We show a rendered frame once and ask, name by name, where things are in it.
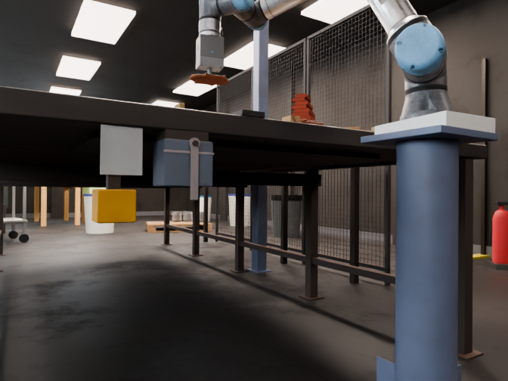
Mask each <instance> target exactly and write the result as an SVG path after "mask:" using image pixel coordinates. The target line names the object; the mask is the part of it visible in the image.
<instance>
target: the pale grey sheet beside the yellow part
mask: <svg viewBox="0 0 508 381"><path fill-rule="evenodd" d="M142 153H143V128H138V127H129V126H120V125H105V124H101V151H100V175H142Z"/></svg>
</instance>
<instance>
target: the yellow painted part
mask: <svg viewBox="0 0 508 381"><path fill-rule="evenodd" d="M91 219H92V221H94V222H97V223H98V224H104V223H129V222H135V221H136V190H122V189H121V175H106V189H94V190H93V191H92V218H91Z"/></svg>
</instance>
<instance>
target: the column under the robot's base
mask: <svg viewBox="0 0 508 381"><path fill-rule="evenodd" d="M486 141H498V134H496V133H491V132H482V131H477V130H472V129H463V128H458V127H453V126H449V125H433V126H428V127H422V128H418V129H408V130H403V131H398V132H389V133H383V134H378V135H369V136H364V137H361V143H362V144H376V145H384V146H391V147H396V236H395V363H392V362H391V361H387V360H386V359H384V358H381V357H379V356H376V381H461V367H462V365H461V364H458V365H457V341H458V223H459V144H471V143H479V142H486Z"/></svg>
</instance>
